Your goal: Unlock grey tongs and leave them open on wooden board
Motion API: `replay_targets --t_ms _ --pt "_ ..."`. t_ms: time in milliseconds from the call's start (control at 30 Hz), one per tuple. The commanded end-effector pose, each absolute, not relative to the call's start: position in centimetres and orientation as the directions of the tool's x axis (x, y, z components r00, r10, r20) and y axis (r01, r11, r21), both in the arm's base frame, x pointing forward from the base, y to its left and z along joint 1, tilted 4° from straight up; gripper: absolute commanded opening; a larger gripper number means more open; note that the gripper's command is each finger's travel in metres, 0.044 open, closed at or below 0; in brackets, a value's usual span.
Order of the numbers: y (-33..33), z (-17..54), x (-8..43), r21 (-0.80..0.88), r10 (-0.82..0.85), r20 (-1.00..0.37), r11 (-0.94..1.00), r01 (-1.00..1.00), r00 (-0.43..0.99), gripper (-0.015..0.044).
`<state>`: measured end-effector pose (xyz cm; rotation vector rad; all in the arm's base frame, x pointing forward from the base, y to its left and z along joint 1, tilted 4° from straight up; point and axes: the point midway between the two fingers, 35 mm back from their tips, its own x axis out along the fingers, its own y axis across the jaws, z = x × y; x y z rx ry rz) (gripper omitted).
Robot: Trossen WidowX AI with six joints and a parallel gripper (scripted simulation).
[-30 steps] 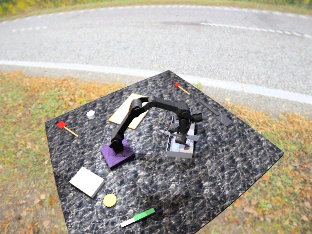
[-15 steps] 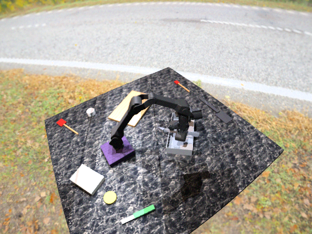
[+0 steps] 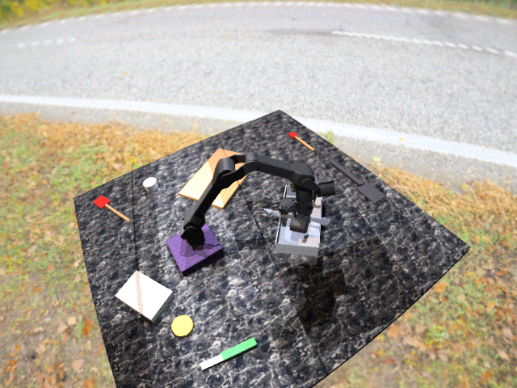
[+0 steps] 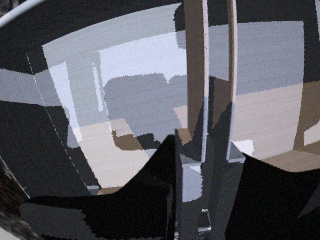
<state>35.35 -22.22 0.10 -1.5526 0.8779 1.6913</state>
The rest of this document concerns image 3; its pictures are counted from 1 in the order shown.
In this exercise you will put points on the yellow round disc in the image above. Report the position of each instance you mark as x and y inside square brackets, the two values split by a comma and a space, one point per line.
[182, 326]

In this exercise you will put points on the white flat box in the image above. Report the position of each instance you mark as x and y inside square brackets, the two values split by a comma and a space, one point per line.
[145, 295]

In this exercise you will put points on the green and white flat bar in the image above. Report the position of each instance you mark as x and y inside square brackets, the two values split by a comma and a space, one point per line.
[230, 353]

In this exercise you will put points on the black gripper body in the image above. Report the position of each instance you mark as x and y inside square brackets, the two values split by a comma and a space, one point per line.
[300, 224]

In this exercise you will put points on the white short cylinder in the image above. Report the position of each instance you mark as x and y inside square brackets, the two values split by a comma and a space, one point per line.
[150, 184]

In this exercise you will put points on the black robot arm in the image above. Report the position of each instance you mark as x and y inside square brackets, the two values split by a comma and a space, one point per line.
[304, 183]

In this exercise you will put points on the light wooden board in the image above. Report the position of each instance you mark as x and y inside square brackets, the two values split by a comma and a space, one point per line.
[199, 182]

